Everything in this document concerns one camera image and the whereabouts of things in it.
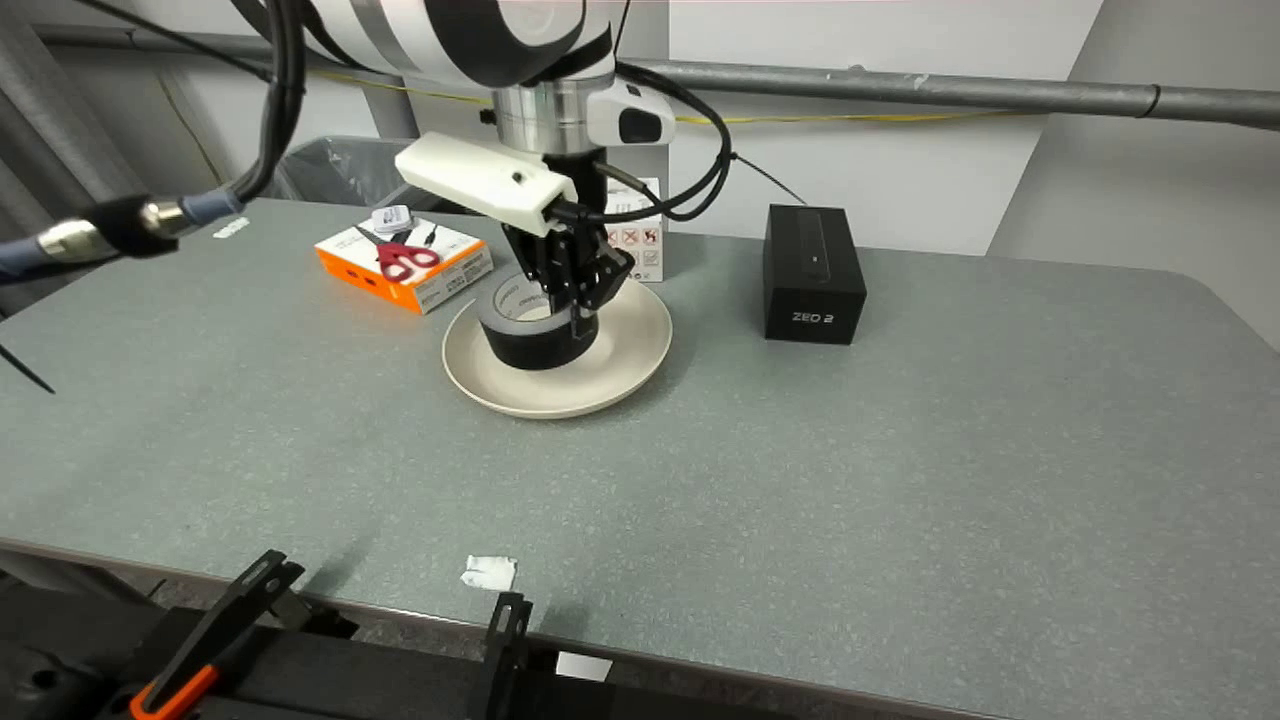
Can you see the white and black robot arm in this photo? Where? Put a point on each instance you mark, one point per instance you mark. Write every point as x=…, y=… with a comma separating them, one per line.
x=464, y=35

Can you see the white square sticker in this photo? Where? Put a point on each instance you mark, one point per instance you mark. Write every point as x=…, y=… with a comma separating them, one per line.
x=582, y=664

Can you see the orange and white box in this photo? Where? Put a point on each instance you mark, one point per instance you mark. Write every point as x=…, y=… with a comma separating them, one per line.
x=425, y=274

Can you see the black duct tape roll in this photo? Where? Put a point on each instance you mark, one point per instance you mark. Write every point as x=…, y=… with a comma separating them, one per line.
x=521, y=339

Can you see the cream round plate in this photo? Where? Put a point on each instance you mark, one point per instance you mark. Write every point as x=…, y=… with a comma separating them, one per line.
x=626, y=360

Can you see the black rectangular box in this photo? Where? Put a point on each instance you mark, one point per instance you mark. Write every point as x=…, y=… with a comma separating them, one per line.
x=808, y=274

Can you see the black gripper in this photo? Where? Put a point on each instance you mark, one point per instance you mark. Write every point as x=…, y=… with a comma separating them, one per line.
x=578, y=182

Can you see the white tape strip label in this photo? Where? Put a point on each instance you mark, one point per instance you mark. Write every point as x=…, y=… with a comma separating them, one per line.
x=228, y=230

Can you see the orange and black clamp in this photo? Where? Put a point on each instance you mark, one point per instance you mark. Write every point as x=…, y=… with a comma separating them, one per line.
x=215, y=638

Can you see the white printed carton box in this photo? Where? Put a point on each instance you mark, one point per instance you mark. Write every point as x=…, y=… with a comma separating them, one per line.
x=647, y=240

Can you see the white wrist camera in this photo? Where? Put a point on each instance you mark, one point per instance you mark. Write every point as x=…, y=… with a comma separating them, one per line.
x=481, y=182

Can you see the small white plastic object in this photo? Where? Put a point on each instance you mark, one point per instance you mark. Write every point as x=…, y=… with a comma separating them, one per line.
x=390, y=216

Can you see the grey vertical post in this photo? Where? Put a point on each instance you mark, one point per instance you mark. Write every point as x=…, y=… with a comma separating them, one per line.
x=390, y=104

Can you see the grey metal pipe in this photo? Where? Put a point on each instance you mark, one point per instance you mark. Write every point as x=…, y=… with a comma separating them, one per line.
x=963, y=91

